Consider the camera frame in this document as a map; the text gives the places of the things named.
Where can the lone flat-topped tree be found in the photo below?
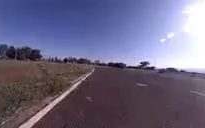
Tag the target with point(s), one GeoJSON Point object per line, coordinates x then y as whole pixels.
{"type": "Point", "coordinates": [144, 63]}

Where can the row of trees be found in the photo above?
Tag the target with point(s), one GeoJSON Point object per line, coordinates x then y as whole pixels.
{"type": "Point", "coordinates": [21, 53]}

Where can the white painted edge line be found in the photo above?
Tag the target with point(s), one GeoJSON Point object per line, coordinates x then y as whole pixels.
{"type": "Point", "coordinates": [53, 105]}

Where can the white dashed lane line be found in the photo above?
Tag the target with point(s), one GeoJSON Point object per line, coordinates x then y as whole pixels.
{"type": "Point", "coordinates": [202, 94]}

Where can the dry grass field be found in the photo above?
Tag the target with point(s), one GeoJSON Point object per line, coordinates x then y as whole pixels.
{"type": "Point", "coordinates": [16, 83]}

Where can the pale concrete kerb strip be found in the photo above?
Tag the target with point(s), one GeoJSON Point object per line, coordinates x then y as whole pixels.
{"type": "Point", "coordinates": [36, 108]}

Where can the dark asphalt road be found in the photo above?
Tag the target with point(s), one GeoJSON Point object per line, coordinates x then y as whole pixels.
{"type": "Point", "coordinates": [123, 103]}

